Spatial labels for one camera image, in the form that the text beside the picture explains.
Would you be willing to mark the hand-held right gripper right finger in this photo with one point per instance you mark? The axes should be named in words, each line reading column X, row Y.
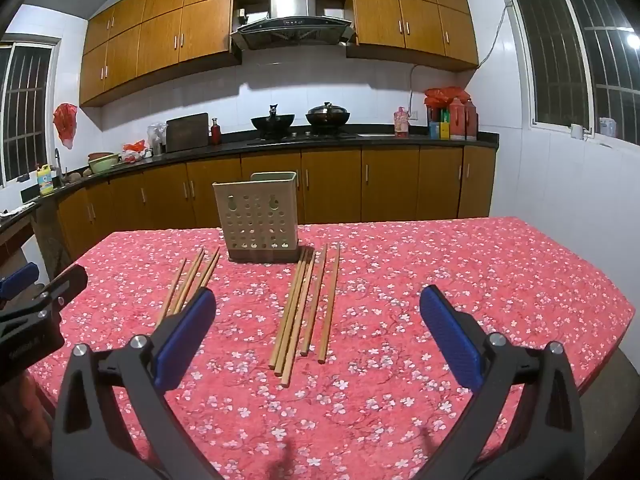
column 450, row 340

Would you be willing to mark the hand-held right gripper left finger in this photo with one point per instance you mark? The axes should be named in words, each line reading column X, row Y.
column 184, row 332

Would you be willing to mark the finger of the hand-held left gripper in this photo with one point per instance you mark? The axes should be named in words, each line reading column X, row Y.
column 67, row 282
column 17, row 280

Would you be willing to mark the beige perforated chopstick holder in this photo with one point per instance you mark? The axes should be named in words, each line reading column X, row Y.
column 255, row 230

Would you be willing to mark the red floral tablecloth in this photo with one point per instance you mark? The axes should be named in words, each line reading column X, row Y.
column 400, row 310

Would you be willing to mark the yellow detergent bottle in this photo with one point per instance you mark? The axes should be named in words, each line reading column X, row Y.
column 45, row 180

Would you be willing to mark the green basin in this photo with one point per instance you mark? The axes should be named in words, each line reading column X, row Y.
column 102, row 165

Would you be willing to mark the metal faucet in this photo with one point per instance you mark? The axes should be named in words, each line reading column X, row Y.
column 57, row 160

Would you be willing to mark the red and white plastic bag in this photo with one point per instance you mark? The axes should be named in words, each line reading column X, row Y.
column 135, row 151

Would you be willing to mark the hanging red plastic bag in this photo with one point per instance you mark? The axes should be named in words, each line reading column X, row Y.
column 65, row 120

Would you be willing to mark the clear plastic bag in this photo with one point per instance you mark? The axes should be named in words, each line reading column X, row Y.
column 156, row 137

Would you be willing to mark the small barred window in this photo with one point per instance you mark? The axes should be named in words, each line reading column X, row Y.
column 25, row 110

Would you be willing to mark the wooden base cabinets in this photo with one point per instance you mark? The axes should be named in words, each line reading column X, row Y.
column 390, row 180

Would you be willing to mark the dark cutting board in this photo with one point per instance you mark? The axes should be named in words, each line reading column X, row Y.
column 186, row 132

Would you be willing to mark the red bottle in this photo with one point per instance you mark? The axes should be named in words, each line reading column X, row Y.
column 215, row 132

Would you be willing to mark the black kitchen countertop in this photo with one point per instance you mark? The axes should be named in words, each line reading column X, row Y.
column 380, row 141

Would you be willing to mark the red thermos flask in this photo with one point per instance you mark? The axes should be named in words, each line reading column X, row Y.
column 457, row 120
column 471, row 120

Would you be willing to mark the pink bottle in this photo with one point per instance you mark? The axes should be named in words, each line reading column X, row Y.
column 401, row 122

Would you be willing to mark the black wok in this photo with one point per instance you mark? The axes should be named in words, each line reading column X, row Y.
column 272, row 124

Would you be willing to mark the gas stove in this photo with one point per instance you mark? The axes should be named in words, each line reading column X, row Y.
column 305, row 136

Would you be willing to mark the white cup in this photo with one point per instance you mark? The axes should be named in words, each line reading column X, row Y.
column 577, row 131

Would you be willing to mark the black lidded pot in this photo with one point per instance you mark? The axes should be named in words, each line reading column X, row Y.
column 327, row 117

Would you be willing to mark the white container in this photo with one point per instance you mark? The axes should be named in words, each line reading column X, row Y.
column 607, row 127

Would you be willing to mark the large barred window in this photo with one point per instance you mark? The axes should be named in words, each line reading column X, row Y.
column 565, row 50

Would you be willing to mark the steel range hood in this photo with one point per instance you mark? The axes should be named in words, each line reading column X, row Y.
column 292, row 2

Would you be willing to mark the wooden wall cabinets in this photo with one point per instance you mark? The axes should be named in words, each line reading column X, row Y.
column 150, row 45

